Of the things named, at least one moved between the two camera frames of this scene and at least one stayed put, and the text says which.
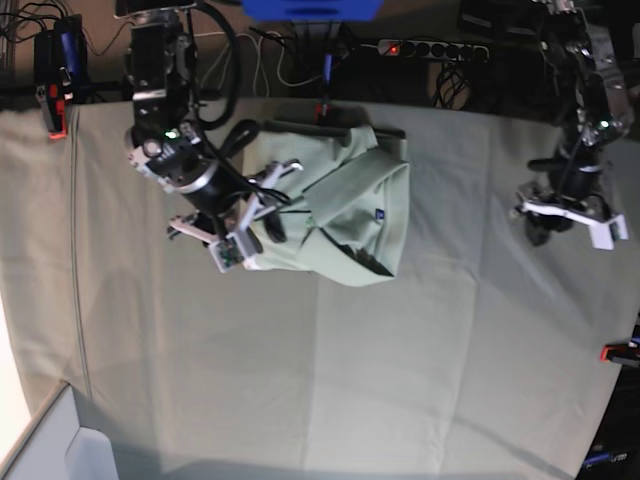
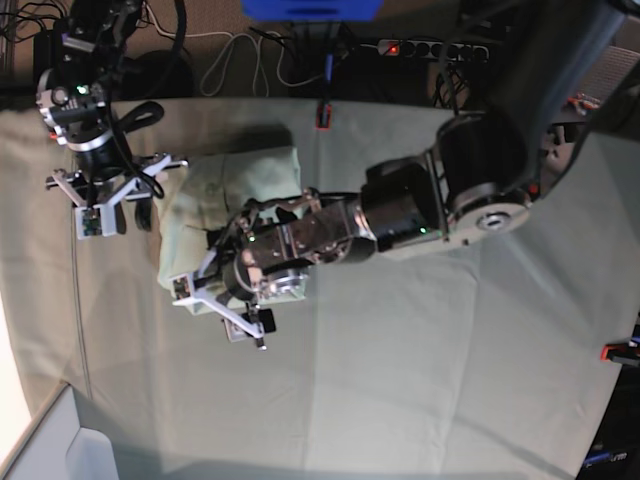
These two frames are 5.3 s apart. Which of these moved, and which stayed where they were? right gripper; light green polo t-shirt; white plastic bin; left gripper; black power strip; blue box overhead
Moved: right gripper; left gripper; light green polo t-shirt
Stayed: black power strip; blue box overhead; white plastic bin
